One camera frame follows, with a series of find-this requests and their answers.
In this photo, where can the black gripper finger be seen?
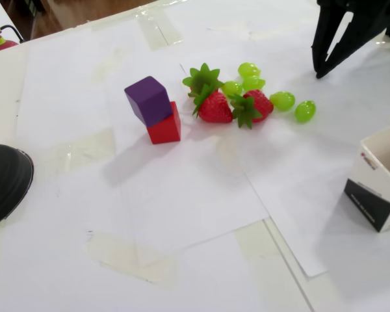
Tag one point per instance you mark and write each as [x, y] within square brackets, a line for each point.
[323, 35]
[354, 39]

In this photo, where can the purple cube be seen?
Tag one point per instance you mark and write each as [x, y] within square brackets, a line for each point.
[148, 100]

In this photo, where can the red cube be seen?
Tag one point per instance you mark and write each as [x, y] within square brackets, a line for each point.
[165, 131]

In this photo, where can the green plastic grape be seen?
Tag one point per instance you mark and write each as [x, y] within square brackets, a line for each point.
[305, 111]
[231, 87]
[248, 69]
[253, 83]
[282, 100]

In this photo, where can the plastic strawberry with green leaves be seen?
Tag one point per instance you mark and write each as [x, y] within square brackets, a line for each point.
[216, 109]
[203, 78]
[261, 104]

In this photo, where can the open white black cardboard box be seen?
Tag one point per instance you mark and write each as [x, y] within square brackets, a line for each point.
[367, 201]

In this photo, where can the red fire extinguisher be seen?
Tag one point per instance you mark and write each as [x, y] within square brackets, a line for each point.
[3, 45]

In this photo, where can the black round domed object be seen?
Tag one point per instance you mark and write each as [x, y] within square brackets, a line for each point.
[3, 182]

